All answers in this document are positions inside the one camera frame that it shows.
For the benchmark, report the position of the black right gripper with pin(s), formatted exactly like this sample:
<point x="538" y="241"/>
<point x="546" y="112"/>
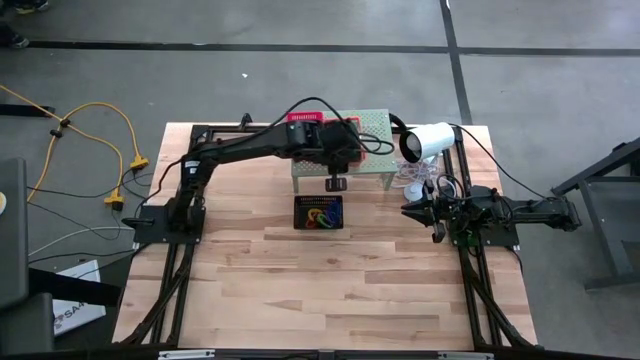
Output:
<point x="445" y="210"/>

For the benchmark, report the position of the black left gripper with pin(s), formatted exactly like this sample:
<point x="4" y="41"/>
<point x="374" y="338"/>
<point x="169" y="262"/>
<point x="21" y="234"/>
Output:
<point x="340" y="145"/>

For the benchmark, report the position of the red plastic basket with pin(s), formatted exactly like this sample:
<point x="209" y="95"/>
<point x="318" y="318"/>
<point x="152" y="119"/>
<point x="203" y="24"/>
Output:
<point x="305" y="116"/>

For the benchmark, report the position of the purple spiral coil band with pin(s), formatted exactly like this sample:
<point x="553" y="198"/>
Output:
<point x="331" y="212"/>

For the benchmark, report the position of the black plastic basket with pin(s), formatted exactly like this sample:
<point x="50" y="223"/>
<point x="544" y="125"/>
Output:
<point x="300" y="202"/>

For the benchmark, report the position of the blue spiral coil band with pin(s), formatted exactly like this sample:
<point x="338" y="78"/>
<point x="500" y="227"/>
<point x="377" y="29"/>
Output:
<point x="336" y="218"/>

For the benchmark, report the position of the yellow spiral coil band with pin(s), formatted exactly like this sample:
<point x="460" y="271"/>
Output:
<point x="313" y="214"/>

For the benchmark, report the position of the green spiral coil band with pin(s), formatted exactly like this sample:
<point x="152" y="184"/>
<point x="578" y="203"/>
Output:
<point x="325" y="223"/>

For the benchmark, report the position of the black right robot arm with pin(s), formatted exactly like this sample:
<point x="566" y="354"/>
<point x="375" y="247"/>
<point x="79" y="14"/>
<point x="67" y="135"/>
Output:
<point x="530" y="212"/>

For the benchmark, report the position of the green perforated metal shelf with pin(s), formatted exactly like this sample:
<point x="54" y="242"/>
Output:
<point x="380" y="122"/>

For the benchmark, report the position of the black metal stand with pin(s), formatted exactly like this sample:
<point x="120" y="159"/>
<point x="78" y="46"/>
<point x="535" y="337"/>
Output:
<point x="615" y="235"/>

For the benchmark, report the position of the wide black bar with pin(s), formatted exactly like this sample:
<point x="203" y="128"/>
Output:
<point x="75" y="287"/>

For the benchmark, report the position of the short black floor bar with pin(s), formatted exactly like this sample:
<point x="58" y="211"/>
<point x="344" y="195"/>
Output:
<point x="25" y="111"/>

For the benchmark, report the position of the white printed box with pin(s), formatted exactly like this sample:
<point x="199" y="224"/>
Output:
<point x="75" y="320"/>

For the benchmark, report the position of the person's shoe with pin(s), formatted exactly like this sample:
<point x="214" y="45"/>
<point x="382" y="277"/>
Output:
<point x="31" y="6"/>
<point x="14" y="41"/>

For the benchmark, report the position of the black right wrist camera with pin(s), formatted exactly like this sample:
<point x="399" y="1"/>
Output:
<point x="439" y="233"/>

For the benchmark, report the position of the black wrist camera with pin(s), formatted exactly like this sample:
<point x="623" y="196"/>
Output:
<point x="336" y="184"/>
<point x="439" y="233"/>

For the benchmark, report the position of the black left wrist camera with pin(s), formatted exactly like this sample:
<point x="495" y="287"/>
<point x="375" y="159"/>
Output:
<point x="336" y="184"/>

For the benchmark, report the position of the white camera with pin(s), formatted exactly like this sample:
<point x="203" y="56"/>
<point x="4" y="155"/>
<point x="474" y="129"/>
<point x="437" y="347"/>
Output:
<point x="432" y="140"/>

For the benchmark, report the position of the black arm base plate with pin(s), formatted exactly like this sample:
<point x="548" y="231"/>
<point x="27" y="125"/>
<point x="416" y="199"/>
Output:
<point x="147" y="232"/>
<point x="500" y="239"/>

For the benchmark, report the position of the black aluminium table frame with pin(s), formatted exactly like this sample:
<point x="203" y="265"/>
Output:
<point x="225" y="129"/>

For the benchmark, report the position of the silver metal bracket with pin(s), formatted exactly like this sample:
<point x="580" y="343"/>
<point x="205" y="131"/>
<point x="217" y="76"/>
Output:
<point x="465" y="356"/>
<point x="185" y="355"/>

